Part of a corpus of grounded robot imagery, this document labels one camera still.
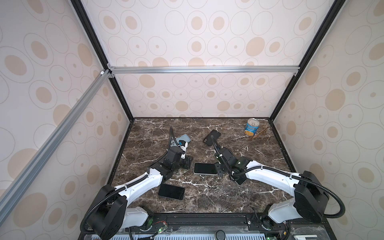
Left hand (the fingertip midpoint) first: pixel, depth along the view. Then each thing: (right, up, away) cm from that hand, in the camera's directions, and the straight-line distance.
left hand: (195, 156), depth 83 cm
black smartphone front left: (-14, -20, +1) cm, 24 cm away
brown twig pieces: (+50, +14, +30) cm, 60 cm away
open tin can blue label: (+39, +17, +20) cm, 47 cm away
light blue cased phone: (+6, -10, +12) cm, 16 cm away
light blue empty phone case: (-8, +9, +26) cm, 29 cm away
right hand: (+14, -5, +3) cm, 15 cm away
